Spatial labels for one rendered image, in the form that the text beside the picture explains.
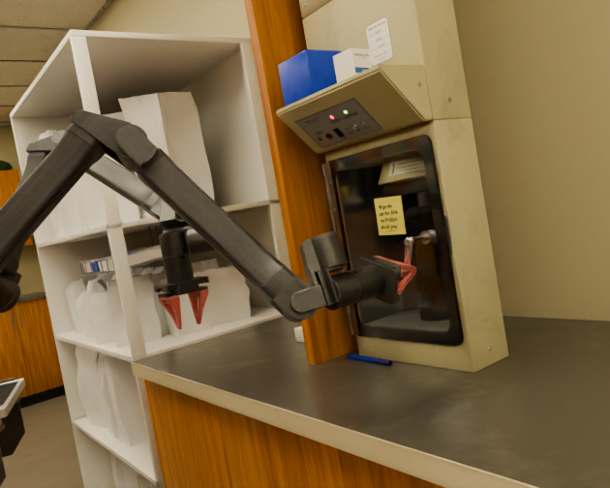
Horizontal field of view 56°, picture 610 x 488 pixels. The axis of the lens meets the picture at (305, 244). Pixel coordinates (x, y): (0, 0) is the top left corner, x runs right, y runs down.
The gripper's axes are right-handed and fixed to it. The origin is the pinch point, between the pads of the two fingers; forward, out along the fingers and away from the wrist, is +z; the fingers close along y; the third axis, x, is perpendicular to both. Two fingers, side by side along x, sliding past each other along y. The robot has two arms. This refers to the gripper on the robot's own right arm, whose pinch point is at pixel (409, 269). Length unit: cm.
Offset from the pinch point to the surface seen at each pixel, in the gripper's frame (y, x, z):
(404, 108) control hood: 3.7, -29.2, 0.5
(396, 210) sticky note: 7.8, -9.3, 4.2
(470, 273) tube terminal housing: -7.3, 0.5, 8.7
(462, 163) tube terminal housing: -1.3, -19.1, 11.7
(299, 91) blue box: 27.0, -31.7, -5.1
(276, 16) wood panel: 46, -47, 3
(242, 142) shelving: 135, -7, 47
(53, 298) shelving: 206, 69, -17
